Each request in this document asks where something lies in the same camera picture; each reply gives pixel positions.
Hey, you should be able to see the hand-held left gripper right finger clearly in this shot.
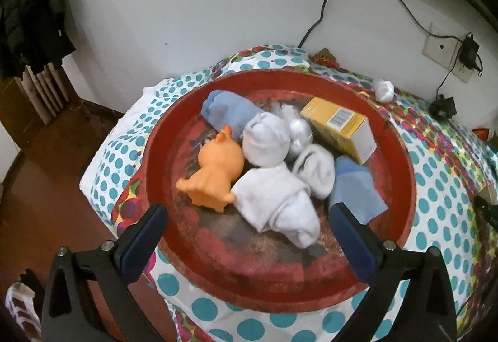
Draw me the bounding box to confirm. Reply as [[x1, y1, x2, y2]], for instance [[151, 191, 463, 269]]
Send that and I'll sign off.
[[329, 202, 458, 342]]

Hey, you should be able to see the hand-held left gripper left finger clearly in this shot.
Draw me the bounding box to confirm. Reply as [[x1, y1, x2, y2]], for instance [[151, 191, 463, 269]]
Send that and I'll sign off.
[[41, 203, 169, 342]]

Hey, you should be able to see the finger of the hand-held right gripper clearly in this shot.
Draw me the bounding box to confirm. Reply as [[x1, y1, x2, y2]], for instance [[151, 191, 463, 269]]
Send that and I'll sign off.
[[474, 195, 498, 231]]

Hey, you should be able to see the beige small box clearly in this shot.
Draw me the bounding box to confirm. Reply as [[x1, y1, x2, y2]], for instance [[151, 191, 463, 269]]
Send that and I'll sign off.
[[479, 184, 498, 206]]

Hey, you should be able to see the blue sock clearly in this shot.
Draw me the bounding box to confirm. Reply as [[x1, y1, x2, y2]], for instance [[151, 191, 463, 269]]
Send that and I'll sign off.
[[201, 90, 265, 133], [329, 155, 388, 226]]

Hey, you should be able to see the white sock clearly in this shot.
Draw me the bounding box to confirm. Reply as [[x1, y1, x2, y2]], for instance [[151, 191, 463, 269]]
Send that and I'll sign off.
[[242, 112, 292, 167], [230, 165, 322, 249], [292, 143, 336, 199]]

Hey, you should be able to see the red round tray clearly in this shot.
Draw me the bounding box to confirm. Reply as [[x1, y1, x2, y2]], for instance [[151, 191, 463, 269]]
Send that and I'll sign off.
[[145, 69, 417, 315]]

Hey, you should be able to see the orange rubber duck toy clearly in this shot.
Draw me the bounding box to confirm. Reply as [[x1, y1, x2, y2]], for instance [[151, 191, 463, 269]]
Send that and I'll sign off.
[[176, 126, 246, 210]]

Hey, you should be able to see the yellow medicine box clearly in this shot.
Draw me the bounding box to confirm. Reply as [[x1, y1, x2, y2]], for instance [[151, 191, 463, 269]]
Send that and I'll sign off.
[[300, 97, 378, 166]]

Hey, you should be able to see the polka dot tablecloth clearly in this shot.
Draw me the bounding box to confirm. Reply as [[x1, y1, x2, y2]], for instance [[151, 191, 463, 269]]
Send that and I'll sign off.
[[80, 44, 498, 342]]

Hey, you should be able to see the black plastic bag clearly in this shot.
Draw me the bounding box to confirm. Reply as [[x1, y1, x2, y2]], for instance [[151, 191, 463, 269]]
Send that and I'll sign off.
[[429, 95, 457, 119]]

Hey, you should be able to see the black power adapter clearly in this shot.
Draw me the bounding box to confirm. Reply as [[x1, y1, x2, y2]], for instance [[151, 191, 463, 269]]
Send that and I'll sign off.
[[459, 33, 480, 70]]

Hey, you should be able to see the beige ribbed radiator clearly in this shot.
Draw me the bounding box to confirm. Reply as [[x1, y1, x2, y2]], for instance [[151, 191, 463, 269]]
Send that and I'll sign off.
[[17, 60, 73, 125]]

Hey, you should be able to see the small red brown wrapper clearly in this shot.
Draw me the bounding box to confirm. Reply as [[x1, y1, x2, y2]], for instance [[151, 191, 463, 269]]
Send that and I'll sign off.
[[313, 48, 340, 66]]

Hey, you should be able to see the black padded jacket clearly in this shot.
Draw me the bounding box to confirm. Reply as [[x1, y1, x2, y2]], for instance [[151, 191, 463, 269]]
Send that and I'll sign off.
[[0, 0, 76, 80]]

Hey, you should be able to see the white strapped sandal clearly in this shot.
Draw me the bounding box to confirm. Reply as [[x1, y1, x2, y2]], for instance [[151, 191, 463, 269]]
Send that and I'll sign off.
[[5, 282, 43, 340]]

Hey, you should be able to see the white wall power socket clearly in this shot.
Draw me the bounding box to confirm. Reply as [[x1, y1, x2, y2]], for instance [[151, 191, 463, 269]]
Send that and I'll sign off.
[[455, 54, 477, 84]]

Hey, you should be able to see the white wall outlet plate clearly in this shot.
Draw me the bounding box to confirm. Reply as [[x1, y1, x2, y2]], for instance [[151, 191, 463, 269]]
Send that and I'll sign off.
[[422, 22, 462, 68]]

